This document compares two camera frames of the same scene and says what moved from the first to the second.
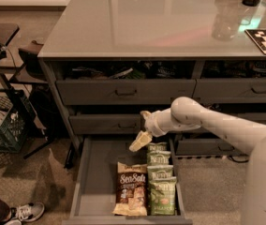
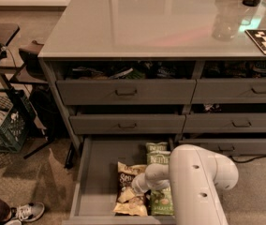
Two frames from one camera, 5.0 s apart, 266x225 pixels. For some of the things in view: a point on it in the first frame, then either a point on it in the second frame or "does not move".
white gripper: x=152 y=124 to x=140 y=184
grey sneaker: x=26 y=213 does not move
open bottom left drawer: x=95 y=190 does not move
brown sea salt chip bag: x=131 y=200 does not move
